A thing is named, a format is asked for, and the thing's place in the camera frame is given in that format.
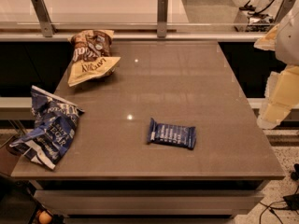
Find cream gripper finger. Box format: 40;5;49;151
257;65;299;130
254;25;278;51

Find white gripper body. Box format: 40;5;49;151
275;7;299;65

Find blue rxbar blueberry wrapper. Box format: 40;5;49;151
147;119;196;150

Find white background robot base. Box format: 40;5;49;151
234;0;278;33

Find brown chip bag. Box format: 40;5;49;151
68;30;121;87

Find blue salt vinegar chip bag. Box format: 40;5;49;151
9;86;83;170

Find glass railing panel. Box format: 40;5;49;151
0;0;299;34

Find orange round object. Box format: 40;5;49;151
38;211;52;224

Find right metal glass bracket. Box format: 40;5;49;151
274;0;296;23

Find metal glass bracket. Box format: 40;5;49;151
274;0;296;23
157;0;168;38
31;0;55;37

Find black cables on floor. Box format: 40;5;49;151
258;163;299;224

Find middle metal glass bracket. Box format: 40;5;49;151
157;0;168;38

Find left metal glass bracket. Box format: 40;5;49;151
31;0;55;37

